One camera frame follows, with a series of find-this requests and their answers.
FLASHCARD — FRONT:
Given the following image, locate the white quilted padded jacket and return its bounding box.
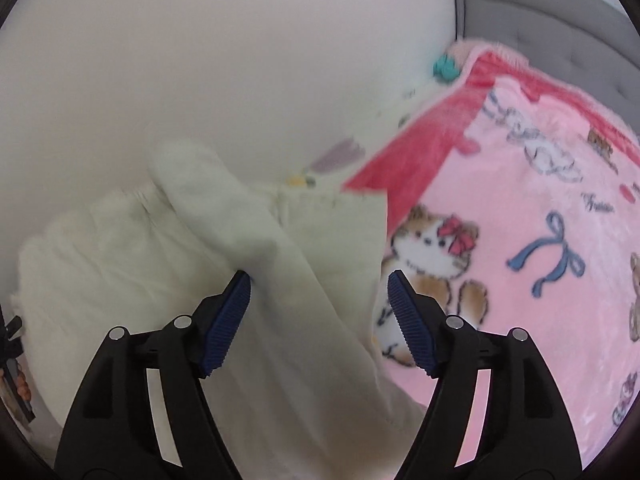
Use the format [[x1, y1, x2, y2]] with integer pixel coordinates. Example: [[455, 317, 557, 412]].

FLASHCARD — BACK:
[[12, 141, 423, 479]]

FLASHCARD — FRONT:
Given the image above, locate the pink cartoon print blanket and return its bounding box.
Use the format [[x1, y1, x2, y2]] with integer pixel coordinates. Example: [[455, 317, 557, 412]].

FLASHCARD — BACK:
[[345, 41, 639, 463]]

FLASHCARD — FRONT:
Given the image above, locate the grey upholstered headboard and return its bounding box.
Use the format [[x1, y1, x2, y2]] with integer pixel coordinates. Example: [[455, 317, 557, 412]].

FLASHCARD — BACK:
[[454, 0, 639, 133]]

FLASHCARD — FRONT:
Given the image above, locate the teal small object by wall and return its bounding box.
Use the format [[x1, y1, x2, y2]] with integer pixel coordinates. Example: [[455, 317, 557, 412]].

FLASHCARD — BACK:
[[433, 54, 461, 84]]

